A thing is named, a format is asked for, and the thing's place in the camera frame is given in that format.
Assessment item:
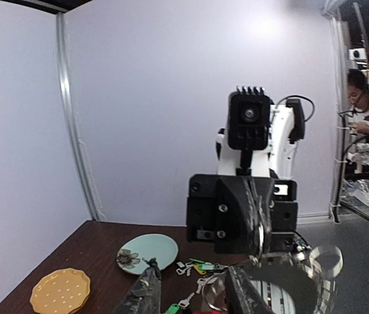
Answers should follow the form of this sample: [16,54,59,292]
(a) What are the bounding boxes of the person with headset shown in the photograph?
[347,69,369,134]

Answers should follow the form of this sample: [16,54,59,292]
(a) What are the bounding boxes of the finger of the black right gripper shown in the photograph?
[214,176,259,254]
[251,177,274,258]

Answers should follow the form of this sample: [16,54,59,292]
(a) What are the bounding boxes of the yellow dotted plate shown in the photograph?
[29,268,91,314]

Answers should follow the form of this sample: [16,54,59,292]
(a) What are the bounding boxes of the light blue flower plate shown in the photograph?
[115,234,179,275]

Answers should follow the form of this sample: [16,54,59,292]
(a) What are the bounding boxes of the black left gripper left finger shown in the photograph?
[112,258,162,314]

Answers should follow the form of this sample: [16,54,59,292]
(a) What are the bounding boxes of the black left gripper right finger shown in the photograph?
[225,253,319,313]

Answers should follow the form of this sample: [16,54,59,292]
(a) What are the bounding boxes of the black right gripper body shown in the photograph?
[186,174,298,254]

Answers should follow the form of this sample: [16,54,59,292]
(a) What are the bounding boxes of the green key tag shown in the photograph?
[164,304,181,314]
[189,258,228,275]

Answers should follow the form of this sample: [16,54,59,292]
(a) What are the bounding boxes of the red handled key ring holder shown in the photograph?
[200,222,344,314]

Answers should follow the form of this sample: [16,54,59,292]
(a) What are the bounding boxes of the right aluminium frame post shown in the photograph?
[56,13,106,221]

